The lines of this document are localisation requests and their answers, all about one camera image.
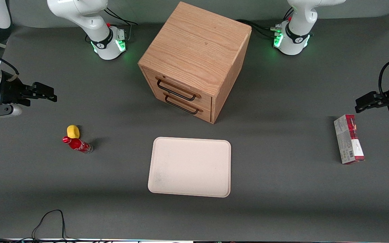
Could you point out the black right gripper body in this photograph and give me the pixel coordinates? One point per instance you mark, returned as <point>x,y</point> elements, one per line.
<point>9,91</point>

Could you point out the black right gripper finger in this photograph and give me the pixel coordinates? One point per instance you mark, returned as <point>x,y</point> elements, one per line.
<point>46,98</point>
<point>44,88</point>

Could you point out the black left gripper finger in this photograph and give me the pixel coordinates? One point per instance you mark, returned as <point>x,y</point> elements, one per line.
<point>375,95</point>
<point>366,104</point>

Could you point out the red coke bottle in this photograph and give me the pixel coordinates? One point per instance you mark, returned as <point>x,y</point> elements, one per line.
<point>77,145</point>

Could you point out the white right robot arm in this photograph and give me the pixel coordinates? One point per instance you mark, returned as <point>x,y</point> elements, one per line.
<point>79,13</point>

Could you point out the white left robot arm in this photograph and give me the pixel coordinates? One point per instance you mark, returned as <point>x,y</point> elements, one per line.
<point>299,20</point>

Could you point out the cream rectangular tray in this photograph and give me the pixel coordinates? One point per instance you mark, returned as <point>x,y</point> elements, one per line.
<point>189,167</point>

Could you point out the red and grey carton box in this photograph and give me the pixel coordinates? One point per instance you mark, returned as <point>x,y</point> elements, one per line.
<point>349,140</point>

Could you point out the yellow toy lemon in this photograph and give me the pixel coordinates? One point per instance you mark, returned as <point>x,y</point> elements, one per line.
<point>73,131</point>

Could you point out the wooden drawer cabinet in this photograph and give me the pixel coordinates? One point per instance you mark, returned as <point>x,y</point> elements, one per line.
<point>198,47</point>

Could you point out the wooden drawer front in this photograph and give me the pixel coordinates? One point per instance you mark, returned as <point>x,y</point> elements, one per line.
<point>206,99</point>
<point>205,114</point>

